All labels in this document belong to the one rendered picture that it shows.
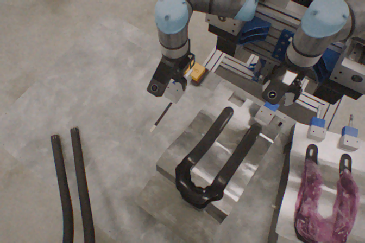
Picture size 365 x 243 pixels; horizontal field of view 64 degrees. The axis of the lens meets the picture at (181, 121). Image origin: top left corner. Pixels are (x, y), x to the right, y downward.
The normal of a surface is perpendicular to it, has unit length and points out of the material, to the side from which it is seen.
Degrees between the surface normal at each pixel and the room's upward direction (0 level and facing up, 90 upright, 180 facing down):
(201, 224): 0
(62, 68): 0
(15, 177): 0
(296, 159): 25
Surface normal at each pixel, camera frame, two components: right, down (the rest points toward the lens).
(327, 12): -0.02, -0.38
